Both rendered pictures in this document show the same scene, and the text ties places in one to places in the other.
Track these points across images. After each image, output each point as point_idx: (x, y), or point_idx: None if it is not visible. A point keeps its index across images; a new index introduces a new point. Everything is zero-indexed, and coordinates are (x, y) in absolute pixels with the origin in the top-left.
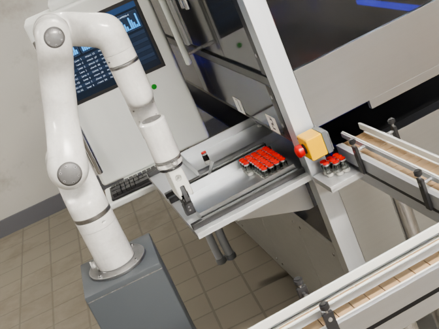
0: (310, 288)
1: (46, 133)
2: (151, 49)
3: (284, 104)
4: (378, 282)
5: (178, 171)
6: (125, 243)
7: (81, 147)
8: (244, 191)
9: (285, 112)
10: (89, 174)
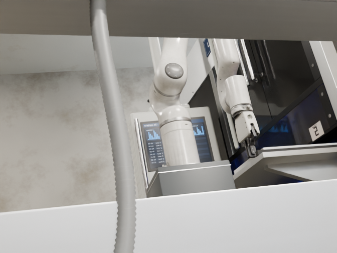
0: None
1: (162, 52)
2: (208, 150)
3: (336, 86)
4: None
5: (250, 112)
6: (197, 153)
7: (186, 64)
8: (300, 146)
9: (336, 93)
10: (179, 105)
